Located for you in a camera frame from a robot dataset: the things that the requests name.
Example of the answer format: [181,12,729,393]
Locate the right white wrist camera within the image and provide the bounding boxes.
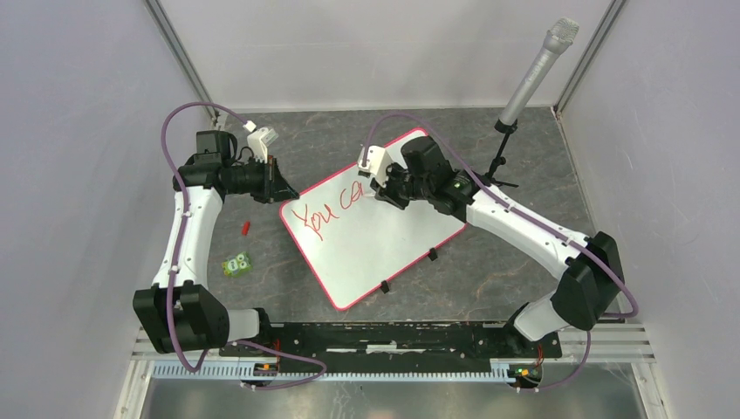
[357,146,394,188]

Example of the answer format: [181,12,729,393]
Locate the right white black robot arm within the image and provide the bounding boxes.
[357,136,624,356]

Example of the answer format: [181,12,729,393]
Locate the small green eraser toy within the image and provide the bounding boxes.
[222,251,253,278]

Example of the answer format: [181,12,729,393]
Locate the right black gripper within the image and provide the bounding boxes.
[371,159,432,210]

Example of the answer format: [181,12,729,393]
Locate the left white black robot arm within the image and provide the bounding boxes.
[133,127,299,354]

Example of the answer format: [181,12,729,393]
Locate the black microphone tripod stand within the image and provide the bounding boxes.
[484,120,519,188]

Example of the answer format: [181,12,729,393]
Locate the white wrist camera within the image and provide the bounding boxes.
[357,146,394,188]
[247,127,278,162]

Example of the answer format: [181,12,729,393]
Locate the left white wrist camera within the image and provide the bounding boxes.
[247,127,278,162]

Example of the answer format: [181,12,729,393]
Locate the white board with pink rim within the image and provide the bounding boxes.
[279,163,465,311]

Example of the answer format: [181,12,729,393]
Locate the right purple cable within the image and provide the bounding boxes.
[362,113,640,393]

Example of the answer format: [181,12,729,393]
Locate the white slotted cable duct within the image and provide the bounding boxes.
[152,361,515,384]

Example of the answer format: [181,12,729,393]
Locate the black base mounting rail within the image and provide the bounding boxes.
[254,321,563,374]

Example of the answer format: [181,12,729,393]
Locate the silver microphone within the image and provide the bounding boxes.
[497,17,579,128]

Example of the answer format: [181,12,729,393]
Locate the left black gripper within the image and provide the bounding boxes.
[226,155,299,204]

